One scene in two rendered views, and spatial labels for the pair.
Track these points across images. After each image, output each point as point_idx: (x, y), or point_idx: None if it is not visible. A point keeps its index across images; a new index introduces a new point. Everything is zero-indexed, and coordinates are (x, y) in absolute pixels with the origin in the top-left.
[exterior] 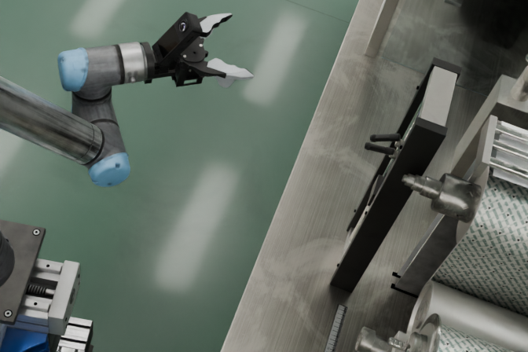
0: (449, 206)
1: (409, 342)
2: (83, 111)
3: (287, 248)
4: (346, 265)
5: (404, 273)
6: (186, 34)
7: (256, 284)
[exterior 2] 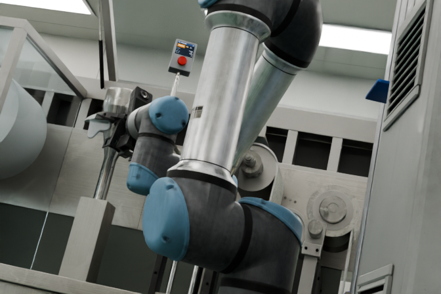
0: (262, 162)
1: (325, 205)
2: (177, 156)
3: None
4: (213, 275)
5: (200, 288)
6: (151, 99)
7: None
